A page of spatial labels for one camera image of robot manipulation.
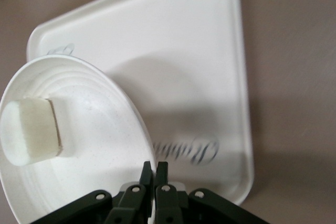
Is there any small white bun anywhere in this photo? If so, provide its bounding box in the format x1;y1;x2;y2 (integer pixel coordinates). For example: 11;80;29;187
0;98;67;167

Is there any cream rabbit print tray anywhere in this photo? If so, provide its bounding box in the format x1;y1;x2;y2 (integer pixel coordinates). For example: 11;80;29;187
26;0;256;206

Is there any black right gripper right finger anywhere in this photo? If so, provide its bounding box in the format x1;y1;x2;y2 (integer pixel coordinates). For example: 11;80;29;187
154;161;271;224

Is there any round cream plate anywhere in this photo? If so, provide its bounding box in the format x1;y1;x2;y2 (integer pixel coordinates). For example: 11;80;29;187
0;54;159;224

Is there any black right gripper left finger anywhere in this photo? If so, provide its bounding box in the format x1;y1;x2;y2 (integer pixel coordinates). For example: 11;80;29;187
39;161;154;224

